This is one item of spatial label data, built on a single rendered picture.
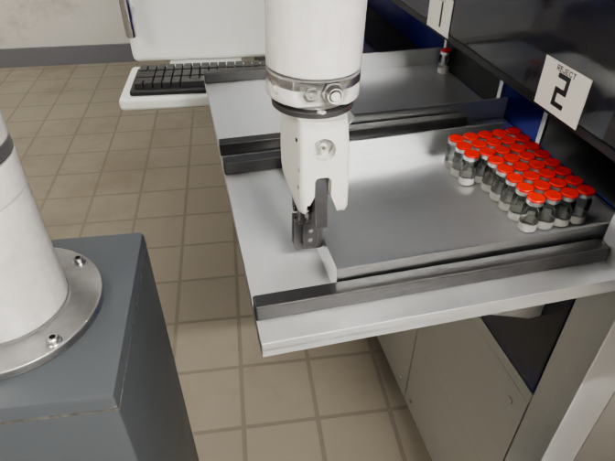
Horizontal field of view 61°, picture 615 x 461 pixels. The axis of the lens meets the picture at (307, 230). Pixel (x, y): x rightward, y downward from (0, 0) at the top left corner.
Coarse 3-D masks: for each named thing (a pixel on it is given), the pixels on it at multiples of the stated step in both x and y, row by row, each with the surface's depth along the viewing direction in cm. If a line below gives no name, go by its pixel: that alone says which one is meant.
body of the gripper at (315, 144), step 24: (288, 120) 47; (312, 120) 45; (336, 120) 45; (288, 144) 48; (312, 144) 45; (336, 144) 46; (288, 168) 50; (312, 168) 47; (336, 168) 47; (312, 192) 48; (336, 192) 48
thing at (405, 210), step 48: (384, 144) 76; (432, 144) 78; (384, 192) 70; (432, 192) 70; (480, 192) 70; (336, 240) 62; (384, 240) 62; (432, 240) 62; (480, 240) 62; (528, 240) 57; (576, 240) 59
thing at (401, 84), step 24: (432, 48) 106; (384, 72) 104; (408, 72) 104; (432, 72) 104; (360, 96) 95; (384, 96) 95; (408, 96) 95; (432, 96) 95; (456, 96) 95; (360, 120) 82; (384, 120) 83
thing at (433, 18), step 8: (432, 0) 90; (440, 0) 87; (448, 0) 85; (432, 8) 91; (440, 8) 88; (448, 8) 85; (432, 16) 91; (448, 16) 85; (432, 24) 91; (440, 24) 88; (448, 24) 86; (440, 32) 89; (448, 32) 86
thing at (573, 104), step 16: (560, 64) 62; (544, 80) 65; (560, 80) 62; (576, 80) 60; (592, 80) 57; (544, 96) 65; (560, 96) 62; (576, 96) 60; (560, 112) 63; (576, 112) 60; (576, 128) 61
